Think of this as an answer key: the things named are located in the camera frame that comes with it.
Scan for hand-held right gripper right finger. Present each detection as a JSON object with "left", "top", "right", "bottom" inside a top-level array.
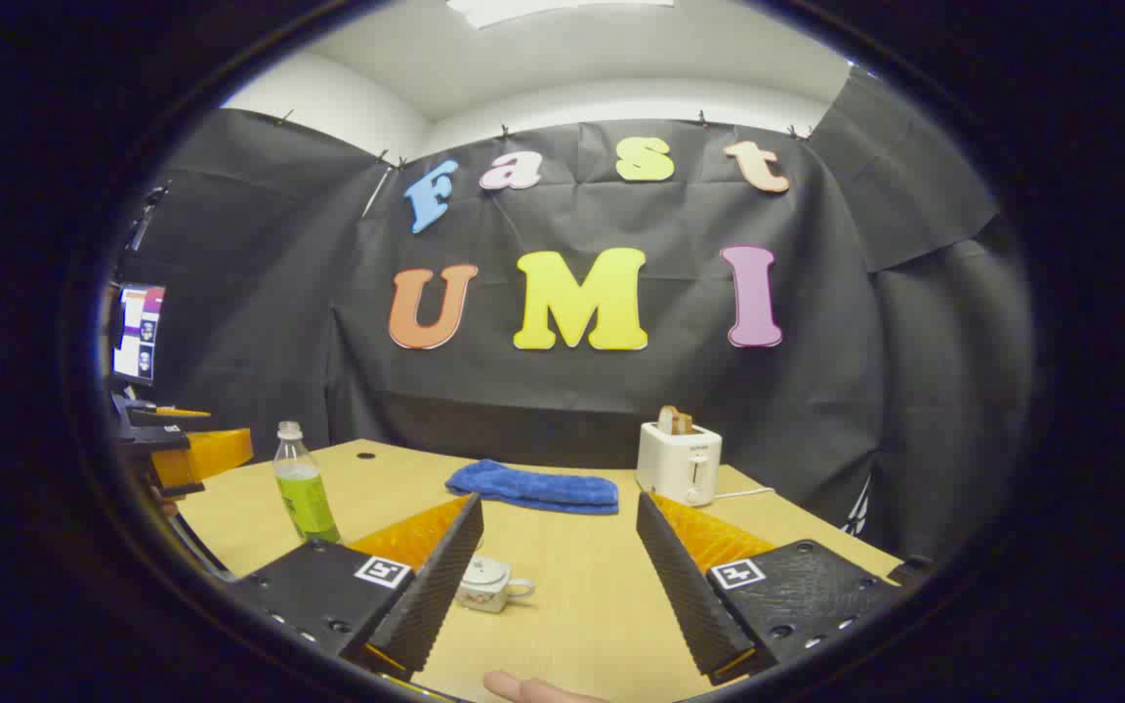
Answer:
[{"left": 635, "top": 491, "right": 905, "bottom": 686}]

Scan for computer monitor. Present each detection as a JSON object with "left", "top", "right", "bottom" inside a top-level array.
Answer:
[{"left": 113, "top": 283, "right": 166, "bottom": 384}]

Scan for white teacup lid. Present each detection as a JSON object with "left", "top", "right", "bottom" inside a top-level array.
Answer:
[{"left": 464, "top": 554, "right": 513, "bottom": 589}]

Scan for ceiling light panel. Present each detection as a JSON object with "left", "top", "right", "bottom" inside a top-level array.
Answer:
[{"left": 445, "top": 0, "right": 676, "bottom": 28}]

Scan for white teacup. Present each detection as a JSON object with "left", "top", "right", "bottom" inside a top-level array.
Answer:
[{"left": 455, "top": 576, "right": 536, "bottom": 615}]

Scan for white toaster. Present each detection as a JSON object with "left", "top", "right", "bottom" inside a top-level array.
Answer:
[{"left": 636, "top": 422, "right": 723, "bottom": 508}]

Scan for blue towel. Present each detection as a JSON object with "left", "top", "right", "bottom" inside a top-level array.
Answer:
[{"left": 445, "top": 459, "right": 620, "bottom": 516}]

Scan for green label water bottle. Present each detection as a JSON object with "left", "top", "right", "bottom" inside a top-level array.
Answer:
[{"left": 273, "top": 421, "right": 342, "bottom": 545}]

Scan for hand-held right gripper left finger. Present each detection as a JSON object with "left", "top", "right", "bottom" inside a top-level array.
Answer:
[{"left": 224, "top": 493, "right": 486, "bottom": 682}]

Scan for black backdrop cloth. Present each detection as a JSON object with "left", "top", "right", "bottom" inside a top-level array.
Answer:
[{"left": 118, "top": 68, "right": 1037, "bottom": 567}]

